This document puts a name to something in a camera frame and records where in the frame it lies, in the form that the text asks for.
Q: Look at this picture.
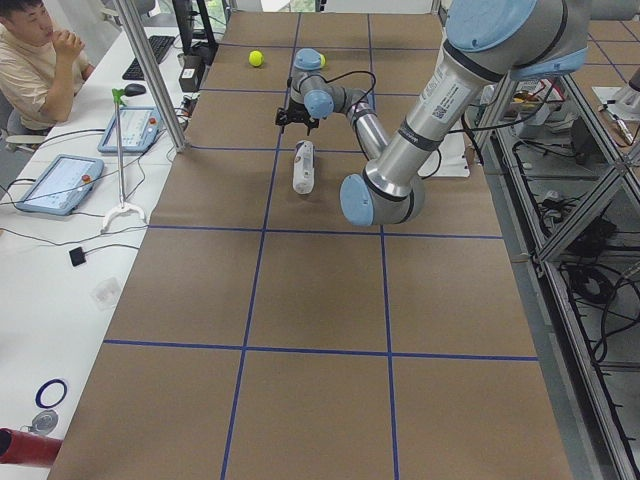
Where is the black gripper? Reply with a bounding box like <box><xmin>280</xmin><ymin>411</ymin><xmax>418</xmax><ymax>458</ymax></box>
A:
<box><xmin>275</xmin><ymin>107</ymin><xmax>320</xmax><ymax>136</ymax></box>

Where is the white tennis ball can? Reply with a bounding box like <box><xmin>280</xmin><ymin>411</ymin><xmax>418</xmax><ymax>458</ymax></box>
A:
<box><xmin>292</xmin><ymin>140</ymin><xmax>315</xmax><ymax>195</ymax></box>

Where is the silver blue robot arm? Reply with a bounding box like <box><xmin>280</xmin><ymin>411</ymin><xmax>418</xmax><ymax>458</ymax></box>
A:
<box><xmin>275</xmin><ymin>1</ymin><xmax>592</xmax><ymax>226</ymax></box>

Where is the black box with label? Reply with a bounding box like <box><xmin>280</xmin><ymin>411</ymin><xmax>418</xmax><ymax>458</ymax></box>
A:
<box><xmin>179</xmin><ymin>55</ymin><xmax>205</xmax><ymax>93</ymax></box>

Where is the black monitor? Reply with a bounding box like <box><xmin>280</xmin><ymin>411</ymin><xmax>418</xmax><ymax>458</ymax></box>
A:
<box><xmin>172</xmin><ymin>0</ymin><xmax>218</xmax><ymax>63</ymax></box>

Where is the black keyboard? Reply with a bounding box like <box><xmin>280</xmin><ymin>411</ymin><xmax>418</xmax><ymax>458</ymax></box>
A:
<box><xmin>121</xmin><ymin>34</ymin><xmax>177</xmax><ymax>82</ymax></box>

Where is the teach pendant far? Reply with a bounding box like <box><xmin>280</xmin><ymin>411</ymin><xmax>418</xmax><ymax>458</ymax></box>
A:
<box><xmin>97</xmin><ymin>106</ymin><xmax>163</xmax><ymax>155</ymax></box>

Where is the teach pendant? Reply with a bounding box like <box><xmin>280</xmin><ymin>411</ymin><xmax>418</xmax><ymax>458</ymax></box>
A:
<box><xmin>97</xmin><ymin>106</ymin><xmax>163</xmax><ymax>155</ymax></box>
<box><xmin>16</xmin><ymin>154</ymin><xmax>104</xmax><ymax>216</ymax></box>

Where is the black computer mouse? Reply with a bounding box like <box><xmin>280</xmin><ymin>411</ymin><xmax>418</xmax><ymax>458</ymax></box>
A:
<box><xmin>124</xmin><ymin>83</ymin><xmax>146</xmax><ymax>97</ymax></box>

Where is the reacher grabber tool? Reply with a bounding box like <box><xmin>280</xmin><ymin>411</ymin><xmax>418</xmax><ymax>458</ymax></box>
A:
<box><xmin>100</xmin><ymin>88</ymin><xmax>146</xmax><ymax>234</ymax></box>

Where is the teach pendant near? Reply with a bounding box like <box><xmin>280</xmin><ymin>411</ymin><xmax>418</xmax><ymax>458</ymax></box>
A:
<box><xmin>16</xmin><ymin>154</ymin><xmax>104</xmax><ymax>216</ymax></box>

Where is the small black square device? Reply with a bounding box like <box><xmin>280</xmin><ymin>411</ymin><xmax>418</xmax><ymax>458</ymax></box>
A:
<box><xmin>69</xmin><ymin>246</ymin><xmax>86</xmax><ymax>267</ymax></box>

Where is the seated man beige shirt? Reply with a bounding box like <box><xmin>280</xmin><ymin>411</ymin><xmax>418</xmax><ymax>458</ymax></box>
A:
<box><xmin>1</xmin><ymin>1</ymin><xmax>94</xmax><ymax>131</ymax></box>

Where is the metal can lid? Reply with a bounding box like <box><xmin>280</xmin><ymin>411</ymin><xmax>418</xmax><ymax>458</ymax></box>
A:
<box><xmin>28</xmin><ymin>409</ymin><xmax>59</xmax><ymax>436</ymax></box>

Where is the red cylinder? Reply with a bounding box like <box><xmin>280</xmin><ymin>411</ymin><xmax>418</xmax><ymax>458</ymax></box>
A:
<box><xmin>1</xmin><ymin>428</ymin><xmax>63</xmax><ymax>467</ymax></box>

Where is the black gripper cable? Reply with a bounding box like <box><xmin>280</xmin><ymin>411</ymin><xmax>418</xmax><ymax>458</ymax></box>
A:
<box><xmin>319</xmin><ymin>70</ymin><xmax>377</xmax><ymax>109</ymax></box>

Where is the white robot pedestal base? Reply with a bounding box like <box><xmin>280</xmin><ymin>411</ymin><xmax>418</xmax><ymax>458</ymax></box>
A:
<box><xmin>418</xmin><ymin>133</ymin><xmax>470</xmax><ymax>178</ymax></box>

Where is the aluminium frame post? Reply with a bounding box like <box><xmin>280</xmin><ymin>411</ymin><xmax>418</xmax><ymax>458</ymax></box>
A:
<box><xmin>114</xmin><ymin>0</ymin><xmax>187</xmax><ymax>153</ymax></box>

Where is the blue tape ring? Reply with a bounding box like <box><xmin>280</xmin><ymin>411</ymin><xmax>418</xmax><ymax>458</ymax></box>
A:
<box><xmin>34</xmin><ymin>378</ymin><xmax>69</xmax><ymax>409</ymax></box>

